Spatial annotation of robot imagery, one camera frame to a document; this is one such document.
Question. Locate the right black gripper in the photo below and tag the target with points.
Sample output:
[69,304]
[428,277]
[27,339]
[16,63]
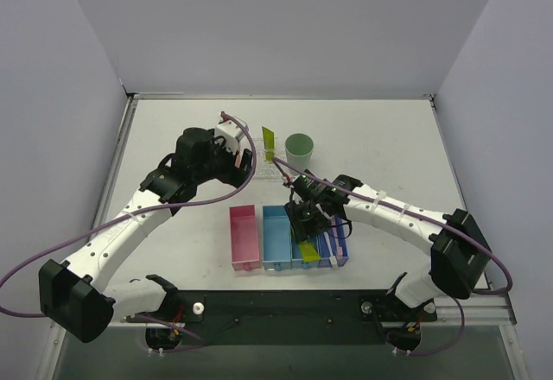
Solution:
[303,225]

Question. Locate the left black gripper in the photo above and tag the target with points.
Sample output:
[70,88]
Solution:
[241,168]

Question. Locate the yellow-green toothpaste tube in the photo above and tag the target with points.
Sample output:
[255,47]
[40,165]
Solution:
[269,143]
[308,252]

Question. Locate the green plastic cup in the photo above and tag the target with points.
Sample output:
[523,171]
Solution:
[299,148]

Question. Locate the clear textured plastic box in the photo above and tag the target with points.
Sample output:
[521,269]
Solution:
[260,145]

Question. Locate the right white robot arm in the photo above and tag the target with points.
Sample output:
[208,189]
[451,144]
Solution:
[453,242]

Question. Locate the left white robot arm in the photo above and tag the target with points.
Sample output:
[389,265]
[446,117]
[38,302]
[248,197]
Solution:
[77,293]

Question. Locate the pink toothbrush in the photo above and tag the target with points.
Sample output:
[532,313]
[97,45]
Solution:
[338,249]

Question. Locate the white toothbrush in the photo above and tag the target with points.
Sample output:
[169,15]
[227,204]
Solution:
[328,259]

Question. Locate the clear textured oval tray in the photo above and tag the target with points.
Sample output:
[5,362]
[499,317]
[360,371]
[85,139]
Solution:
[266,170]

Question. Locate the light blue bin left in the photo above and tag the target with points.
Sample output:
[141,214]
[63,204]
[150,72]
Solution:
[276,238]

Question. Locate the light blue bin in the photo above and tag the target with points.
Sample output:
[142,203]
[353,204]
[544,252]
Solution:
[296,259]
[276,238]

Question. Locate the light blue bin middle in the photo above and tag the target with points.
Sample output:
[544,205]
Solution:
[296,259]

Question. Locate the purple-blue storage bin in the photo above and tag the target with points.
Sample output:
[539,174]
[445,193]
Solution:
[332,245]

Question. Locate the pink storage bin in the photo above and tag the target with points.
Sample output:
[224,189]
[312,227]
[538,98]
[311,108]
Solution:
[245,253]

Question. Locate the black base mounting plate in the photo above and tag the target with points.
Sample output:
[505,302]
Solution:
[288,317]

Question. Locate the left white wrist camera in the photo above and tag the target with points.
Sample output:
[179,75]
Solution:
[228,134]

